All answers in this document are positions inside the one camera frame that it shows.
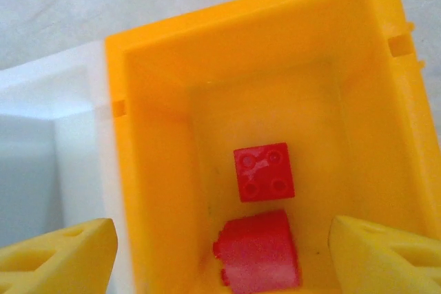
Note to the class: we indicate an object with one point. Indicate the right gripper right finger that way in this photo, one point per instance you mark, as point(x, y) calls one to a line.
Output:
point(358, 256)

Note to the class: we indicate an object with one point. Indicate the white translucent plastic container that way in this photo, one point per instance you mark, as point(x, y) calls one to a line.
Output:
point(76, 170)

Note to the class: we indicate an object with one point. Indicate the red rounded lego brick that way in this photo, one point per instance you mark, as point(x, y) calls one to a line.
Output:
point(258, 252)

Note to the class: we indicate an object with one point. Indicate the orange plastic container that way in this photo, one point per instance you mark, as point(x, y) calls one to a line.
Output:
point(158, 135)

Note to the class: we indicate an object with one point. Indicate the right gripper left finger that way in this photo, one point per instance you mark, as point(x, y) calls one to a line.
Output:
point(93, 259)

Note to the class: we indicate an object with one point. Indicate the red square lego brick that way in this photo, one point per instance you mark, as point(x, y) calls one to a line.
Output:
point(263, 173)

